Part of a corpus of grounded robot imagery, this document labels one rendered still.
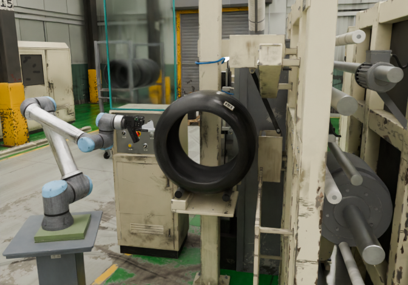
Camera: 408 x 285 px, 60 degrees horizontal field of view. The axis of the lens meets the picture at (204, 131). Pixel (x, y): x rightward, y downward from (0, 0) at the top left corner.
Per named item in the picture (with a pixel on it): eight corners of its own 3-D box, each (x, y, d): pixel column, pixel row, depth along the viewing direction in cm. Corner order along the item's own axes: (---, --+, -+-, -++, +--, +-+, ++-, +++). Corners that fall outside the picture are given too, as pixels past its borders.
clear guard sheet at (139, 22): (111, 109, 283) (103, -17, 263) (176, 110, 273) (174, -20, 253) (110, 109, 281) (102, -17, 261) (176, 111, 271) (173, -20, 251)
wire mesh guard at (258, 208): (257, 257, 247) (260, 162, 232) (260, 257, 247) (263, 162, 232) (250, 366, 161) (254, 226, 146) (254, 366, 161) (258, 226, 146)
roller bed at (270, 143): (258, 171, 244) (259, 129, 238) (280, 172, 242) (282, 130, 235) (257, 181, 225) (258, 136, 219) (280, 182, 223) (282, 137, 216)
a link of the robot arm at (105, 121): (101, 126, 222) (101, 110, 220) (119, 129, 220) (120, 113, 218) (94, 129, 213) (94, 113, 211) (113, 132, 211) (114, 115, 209)
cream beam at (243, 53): (238, 64, 217) (239, 40, 214) (280, 64, 213) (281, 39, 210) (227, 68, 159) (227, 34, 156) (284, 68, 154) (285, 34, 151)
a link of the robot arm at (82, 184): (64, 206, 234) (22, 102, 235) (83, 197, 249) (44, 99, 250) (79, 200, 227) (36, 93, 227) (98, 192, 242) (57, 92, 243)
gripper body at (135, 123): (141, 118, 207) (122, 115, 209) (140, 132, 209) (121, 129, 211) (146, 116, 214) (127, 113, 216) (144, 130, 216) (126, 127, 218)
